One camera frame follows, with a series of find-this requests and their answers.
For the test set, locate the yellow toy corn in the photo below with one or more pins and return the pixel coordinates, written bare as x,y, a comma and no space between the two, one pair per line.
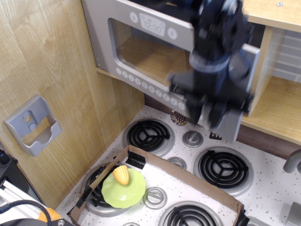
121,175

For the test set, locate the black equipment at left edge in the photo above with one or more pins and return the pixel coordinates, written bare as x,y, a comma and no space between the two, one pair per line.
10,172

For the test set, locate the back right black burner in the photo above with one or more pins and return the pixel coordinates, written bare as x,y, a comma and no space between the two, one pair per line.
223,169

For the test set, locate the grey back stove knob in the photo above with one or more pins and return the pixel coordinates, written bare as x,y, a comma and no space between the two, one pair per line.
192,139

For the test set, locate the hanging toy strainer spoon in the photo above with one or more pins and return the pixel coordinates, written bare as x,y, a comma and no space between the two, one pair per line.
178,118

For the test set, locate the front right black burner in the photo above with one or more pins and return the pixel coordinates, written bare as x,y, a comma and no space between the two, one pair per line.
190,215

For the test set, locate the grey stove knob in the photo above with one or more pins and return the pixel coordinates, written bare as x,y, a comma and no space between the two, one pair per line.
177,161
192,139
155,198

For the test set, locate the brown cardboard box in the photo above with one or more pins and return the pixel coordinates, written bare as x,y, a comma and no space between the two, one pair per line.
178,184

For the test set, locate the grey toy microwave door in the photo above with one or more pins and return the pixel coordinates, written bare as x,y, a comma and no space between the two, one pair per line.
142,46

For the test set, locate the back left black burner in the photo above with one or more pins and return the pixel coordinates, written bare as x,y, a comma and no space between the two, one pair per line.
148,135

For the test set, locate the grey toy faucet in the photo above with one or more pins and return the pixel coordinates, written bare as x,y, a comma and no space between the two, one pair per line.
293,162

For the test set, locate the hanging black toy spatula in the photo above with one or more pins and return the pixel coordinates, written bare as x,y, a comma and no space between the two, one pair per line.
215,136

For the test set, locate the green toy plate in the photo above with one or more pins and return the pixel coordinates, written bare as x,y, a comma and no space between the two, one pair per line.
124,196

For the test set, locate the grey wall phone holder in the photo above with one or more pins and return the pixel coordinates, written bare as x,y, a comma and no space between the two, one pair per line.
27,118

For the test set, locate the grey middle stove knob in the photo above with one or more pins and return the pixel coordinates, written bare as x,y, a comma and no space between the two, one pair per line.
177,161

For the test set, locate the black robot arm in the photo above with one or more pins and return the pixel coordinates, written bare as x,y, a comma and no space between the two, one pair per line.
220,31

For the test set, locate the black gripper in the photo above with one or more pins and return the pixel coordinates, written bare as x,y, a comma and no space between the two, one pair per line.
223,89

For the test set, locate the grey front stove knob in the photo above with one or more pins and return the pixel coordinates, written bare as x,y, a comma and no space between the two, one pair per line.
155,198

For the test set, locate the wooden shelf unit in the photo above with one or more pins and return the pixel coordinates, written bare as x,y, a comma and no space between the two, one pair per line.
276,104

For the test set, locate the orange object bottom left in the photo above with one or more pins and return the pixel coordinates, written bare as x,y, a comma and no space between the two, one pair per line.
53,215

